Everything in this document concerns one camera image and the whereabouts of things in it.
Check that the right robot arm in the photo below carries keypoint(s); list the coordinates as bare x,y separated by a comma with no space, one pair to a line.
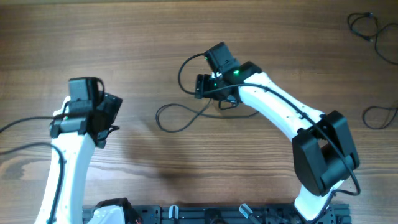
322,145

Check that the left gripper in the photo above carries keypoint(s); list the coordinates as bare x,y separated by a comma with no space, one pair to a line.
113,104

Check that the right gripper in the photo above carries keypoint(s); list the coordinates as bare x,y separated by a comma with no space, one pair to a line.
199,86

